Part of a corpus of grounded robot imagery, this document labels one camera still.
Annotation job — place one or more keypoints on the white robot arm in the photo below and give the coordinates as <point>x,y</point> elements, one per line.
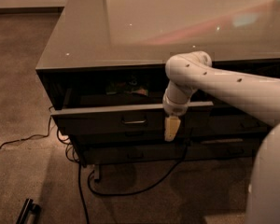
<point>185,77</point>

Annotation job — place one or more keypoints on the green snack bag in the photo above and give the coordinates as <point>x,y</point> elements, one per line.
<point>125,86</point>

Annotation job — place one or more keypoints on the black metal bar object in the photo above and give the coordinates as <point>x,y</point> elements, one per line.
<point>29,213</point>

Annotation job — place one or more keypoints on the dark grey drawer cabinet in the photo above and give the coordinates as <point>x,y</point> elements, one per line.
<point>97,41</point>

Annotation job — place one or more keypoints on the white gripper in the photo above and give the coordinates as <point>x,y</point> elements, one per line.
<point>174,107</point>

